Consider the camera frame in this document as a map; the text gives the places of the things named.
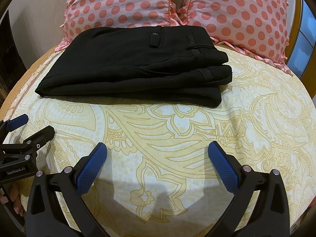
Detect dark wooden furniture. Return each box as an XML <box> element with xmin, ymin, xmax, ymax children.
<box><xmin>0</xmin><ymin>11</ymin><xmax>26</xmax><ymax>93</ymax></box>

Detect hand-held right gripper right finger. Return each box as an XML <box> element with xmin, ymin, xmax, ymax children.
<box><xmin>205</xmin><ymin>141</ymin><xmax>294</xmax><ymax>237</ymax></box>

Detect wooden framed window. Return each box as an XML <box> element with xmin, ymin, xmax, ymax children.
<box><xmin>286</xmin><ymin>0</ymin><xmax>316</xmax><ymax>81</ymax></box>

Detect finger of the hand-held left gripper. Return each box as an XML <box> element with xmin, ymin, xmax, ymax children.
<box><xmin>0</xmin><ymin>114</ymin><xmax>29</xmax><ymax>135</ymax></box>
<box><xmin>15</xmin><ymin>125</ymin><xmax>55</xmax><ymax>152</ymax></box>

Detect black pants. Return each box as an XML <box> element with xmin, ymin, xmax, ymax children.
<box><xmin>35</xmin><ymin>26</ymin><xmax>233</xmax><ymax>108</ymax></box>

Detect person's left hand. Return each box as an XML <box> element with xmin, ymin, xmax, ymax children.
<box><xmin>0</xmin><ymin>193</ymin><xmax>25</xmax><ymax>214</ymax></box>

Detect yellow patterned quilt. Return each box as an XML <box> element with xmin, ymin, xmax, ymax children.
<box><xmin>0</xmin><ymin>43</ymin><xmax>316</xmax><ymax>237</ymax></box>

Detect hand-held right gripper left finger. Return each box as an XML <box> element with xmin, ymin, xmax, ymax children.
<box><xmin>26</xmin><ymin>142</ymin><xmax>110</xmax><ymax>237</ymax></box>

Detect pink polka dot pillow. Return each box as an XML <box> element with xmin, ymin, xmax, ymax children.
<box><xmin>170</xmin><ymin>0</ymin><xmax>295</xmax><ymax>74</ymax></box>
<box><xmin>55</xmin><ymin>0</ymin><xmax>188</xmax><ymax>53</ymax></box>

